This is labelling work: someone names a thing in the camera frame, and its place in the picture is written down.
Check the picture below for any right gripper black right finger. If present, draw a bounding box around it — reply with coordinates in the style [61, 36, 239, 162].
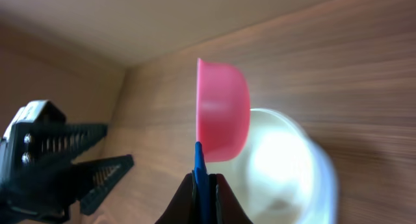
[209, 173, 253, 224]

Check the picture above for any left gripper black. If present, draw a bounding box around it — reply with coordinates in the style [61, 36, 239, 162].
[1, 100, 134, 223]

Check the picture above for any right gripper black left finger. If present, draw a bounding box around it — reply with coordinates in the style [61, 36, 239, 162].
[155, 173, 196, 224]

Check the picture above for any pink scoop blue handle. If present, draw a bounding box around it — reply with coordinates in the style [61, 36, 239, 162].
[194, 58, 250, 223]

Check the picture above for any white bowl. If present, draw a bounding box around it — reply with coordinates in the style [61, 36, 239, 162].
[224, 108, 338, 224]

